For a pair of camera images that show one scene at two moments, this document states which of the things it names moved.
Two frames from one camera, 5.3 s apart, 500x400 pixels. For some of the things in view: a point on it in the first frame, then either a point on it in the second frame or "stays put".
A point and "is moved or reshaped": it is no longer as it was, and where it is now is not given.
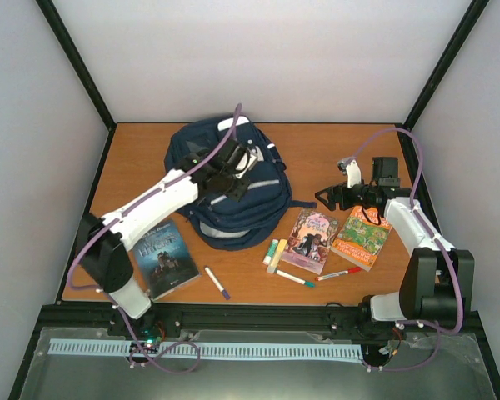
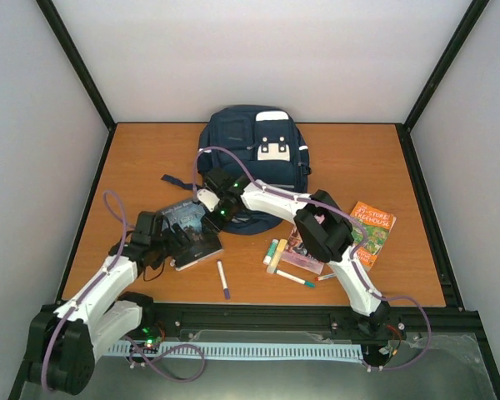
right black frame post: x=452 y=50 stays put
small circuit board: x=151 y=336 stays put
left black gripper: x=237 y=195 -> x=183 y=241
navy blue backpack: x=226 y=223 is moved or reshaped
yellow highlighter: x=277 y=256 stays put
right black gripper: x=334 y=191 -> x=216 y=223
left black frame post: x=78 y=62 stays put
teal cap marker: x=297 y=279 stays put
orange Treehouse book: x=360 y=240 stays put
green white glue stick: x=267 y=257 stays put
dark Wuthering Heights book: x=164 y=260 -> x=204 y=237
